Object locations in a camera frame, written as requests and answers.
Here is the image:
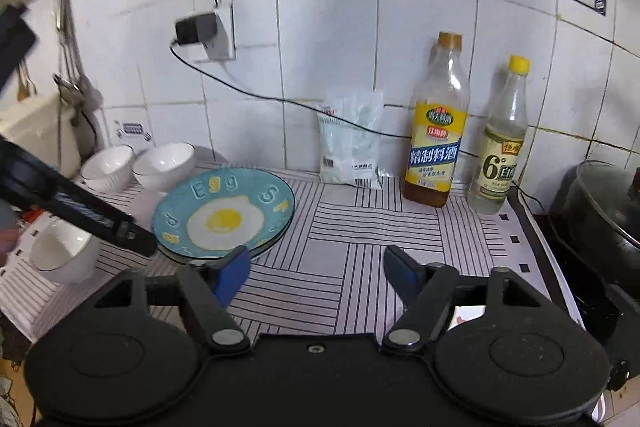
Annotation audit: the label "white wall socket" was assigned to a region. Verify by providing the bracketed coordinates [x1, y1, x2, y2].
[190, 3, 235, 63]

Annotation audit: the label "blue fried egg plate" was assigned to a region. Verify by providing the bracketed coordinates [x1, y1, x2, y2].
[151, 168, 295, 257]

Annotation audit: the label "cooking wine bottle yellow label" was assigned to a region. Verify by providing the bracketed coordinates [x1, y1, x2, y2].
[402, 31, 470, 208]

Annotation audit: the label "cream rice cooker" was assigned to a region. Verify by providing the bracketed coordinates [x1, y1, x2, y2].
[1, 94, 80, 178]

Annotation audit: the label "white salt bag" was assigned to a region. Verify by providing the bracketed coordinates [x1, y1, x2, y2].
[317, 91, 384, 190]

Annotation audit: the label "hanging metal utensils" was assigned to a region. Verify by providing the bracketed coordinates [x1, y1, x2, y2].
[52, 0, 101, 128]

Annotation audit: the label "white ribbed bowl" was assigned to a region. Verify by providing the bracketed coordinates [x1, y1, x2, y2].
[80, 145, 136, 193]
[131, 143, 196, 192]
[30, 219, 100, 285]

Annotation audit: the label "black power adapter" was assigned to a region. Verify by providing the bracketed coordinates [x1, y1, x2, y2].
[175, 12, 218, 46]

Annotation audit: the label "black power cable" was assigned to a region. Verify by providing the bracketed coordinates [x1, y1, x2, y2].
[127, 0, 551, 218]

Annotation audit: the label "white vinegar bottle yellow cap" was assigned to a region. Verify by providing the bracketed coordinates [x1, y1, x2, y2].
[468, 55, 530, 215]

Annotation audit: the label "white sun plate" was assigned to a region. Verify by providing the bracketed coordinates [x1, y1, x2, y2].
[158, 229, 288, 265]

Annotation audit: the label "person left hand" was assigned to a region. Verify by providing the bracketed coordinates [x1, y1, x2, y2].
[0, 200, 21, 267]

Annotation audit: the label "wall sticker near bowls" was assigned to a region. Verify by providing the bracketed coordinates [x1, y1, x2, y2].
[114, 120, 152, 142]

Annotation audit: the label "striped white table mat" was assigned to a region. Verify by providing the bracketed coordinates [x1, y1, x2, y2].
[1, 170, 583, 343]

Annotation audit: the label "black cooking pot with lid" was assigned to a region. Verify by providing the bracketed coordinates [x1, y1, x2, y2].
[549, 160, 639, 280]

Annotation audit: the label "black induction stove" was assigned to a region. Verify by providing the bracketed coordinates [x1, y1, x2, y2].
[536, 212, 639, 391]

